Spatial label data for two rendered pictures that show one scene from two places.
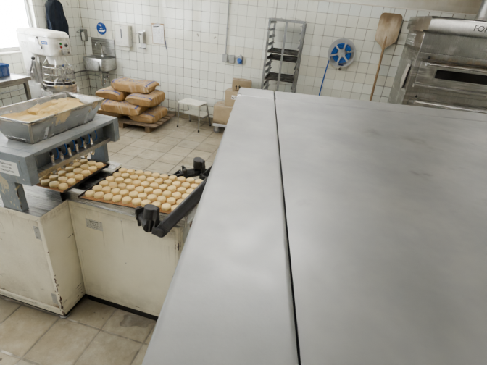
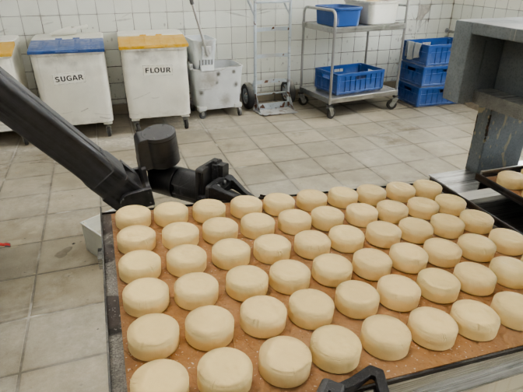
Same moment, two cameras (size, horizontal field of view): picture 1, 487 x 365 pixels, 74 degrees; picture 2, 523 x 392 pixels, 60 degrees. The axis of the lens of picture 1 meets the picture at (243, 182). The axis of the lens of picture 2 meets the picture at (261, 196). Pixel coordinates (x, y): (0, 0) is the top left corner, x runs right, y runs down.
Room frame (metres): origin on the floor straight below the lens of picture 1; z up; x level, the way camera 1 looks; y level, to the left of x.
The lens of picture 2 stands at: (1.96, 0.20, 1.28)
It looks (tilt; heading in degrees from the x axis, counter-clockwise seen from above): 27 degrees down; 149
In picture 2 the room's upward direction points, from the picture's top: straight up
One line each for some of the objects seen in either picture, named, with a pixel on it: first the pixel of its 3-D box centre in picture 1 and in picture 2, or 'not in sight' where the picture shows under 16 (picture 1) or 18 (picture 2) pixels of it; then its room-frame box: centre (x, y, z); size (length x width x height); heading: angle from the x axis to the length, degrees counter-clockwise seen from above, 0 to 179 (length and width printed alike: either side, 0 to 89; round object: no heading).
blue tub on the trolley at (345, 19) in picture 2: not in sight; (337, 15); (-1.46, 3.03, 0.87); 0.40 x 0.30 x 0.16; 172
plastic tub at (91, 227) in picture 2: not in sight; (121, 232); (-0.08, 0.59, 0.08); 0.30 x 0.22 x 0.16; 108
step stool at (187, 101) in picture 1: (194, 114); not in sight; (5.39, 0.96, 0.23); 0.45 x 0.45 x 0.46; 70
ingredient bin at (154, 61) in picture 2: not in sight; (155, 79); (-1.95, 1.45, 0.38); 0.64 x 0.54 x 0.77; 166
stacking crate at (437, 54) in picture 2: not in sight; (438, 51); (-1.20, 4.15, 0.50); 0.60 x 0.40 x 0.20; 80
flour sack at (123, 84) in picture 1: (135, 85); not in sight; (5.35, 1.96, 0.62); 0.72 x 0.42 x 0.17; 84
